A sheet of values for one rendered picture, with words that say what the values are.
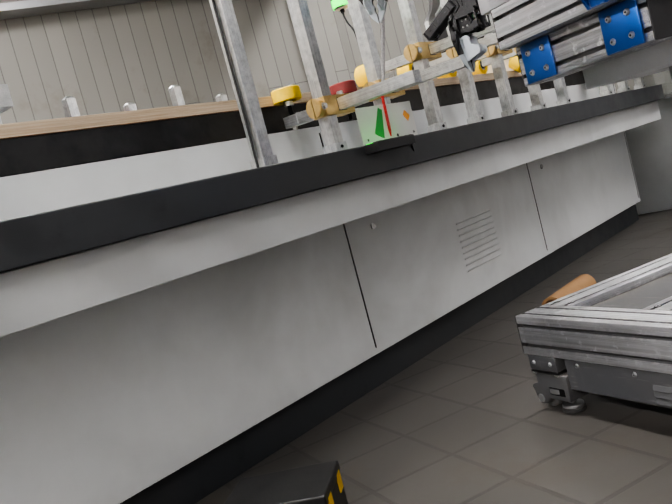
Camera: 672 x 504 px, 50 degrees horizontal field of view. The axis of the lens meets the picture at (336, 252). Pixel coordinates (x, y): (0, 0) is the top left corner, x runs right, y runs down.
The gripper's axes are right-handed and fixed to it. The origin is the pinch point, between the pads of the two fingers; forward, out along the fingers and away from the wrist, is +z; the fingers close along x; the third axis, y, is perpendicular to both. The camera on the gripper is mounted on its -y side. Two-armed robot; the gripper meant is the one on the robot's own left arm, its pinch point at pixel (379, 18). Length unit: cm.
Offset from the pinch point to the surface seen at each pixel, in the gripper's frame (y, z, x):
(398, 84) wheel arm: 22.1, 21.4, 6.0
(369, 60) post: -4.3, 8.9, -6.5
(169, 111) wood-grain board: 41, 15, -45
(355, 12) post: -4.0, -4.6, -7.1
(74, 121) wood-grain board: 65, 15, -54
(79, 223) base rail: 90, 38, -38
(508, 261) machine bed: -95, 83, 5
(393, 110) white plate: -6.6, 23.6, -3.7
